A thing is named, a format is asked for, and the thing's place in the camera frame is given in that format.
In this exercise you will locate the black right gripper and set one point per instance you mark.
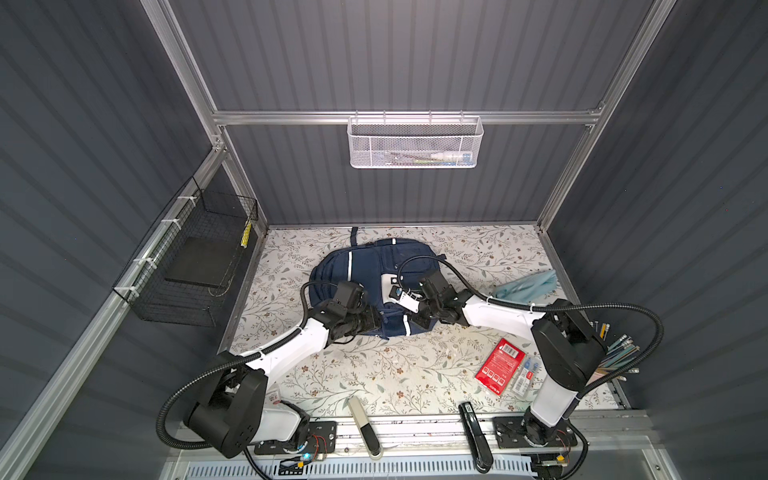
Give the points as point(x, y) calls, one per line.
point(421, 323)

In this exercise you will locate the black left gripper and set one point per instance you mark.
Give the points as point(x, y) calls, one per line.
point(372, 321)

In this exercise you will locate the navy blue student backpack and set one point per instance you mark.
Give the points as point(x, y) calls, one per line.
point(373, 265)

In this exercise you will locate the light blue cloth pouch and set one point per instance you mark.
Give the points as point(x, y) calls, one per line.
point(529, 288)

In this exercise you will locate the red card pack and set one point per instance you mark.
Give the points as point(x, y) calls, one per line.
point(500, 367)

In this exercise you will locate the clear pen refill pack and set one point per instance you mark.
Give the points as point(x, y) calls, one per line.
point(524, 379)

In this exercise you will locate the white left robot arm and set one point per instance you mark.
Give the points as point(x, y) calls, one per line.
point(230, 409)

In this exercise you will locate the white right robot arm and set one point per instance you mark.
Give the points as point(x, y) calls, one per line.
point(568, 346)

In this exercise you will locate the black and white stapler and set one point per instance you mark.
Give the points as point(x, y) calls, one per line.
point(365, 428)

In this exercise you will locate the pink pencil cup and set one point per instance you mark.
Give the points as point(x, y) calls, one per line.
point(606, 366)

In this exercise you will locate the black wire wall basket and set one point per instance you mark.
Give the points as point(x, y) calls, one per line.
point(194, 262)

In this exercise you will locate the white wire mesh basket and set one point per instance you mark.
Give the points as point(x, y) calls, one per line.
point(414, 141)

